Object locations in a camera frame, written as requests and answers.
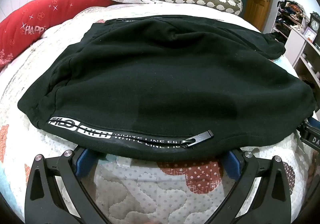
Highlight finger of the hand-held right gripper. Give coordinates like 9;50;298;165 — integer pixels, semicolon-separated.
296;117;317;139

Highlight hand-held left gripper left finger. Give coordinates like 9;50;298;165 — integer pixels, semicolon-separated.
24;148;113;224

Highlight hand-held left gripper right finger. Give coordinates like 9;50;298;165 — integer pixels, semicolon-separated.
205;148;297;224

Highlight black pants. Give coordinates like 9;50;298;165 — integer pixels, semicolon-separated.
17;14;315;163

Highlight heart patterned quilt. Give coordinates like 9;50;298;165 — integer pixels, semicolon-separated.
0;5;320;224

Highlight white shelf cabinet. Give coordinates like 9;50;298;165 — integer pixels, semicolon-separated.
285;25;320;94

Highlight small pink clock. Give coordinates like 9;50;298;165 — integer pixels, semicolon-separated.
305;27;314;43

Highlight dark mantel clock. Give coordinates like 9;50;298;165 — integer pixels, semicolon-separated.
309;11;320;37

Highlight cluttered shoe rack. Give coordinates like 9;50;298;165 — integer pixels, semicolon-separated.
271;0;310;42

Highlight long red printed pillow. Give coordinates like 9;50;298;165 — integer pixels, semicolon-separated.
0;0;118;69

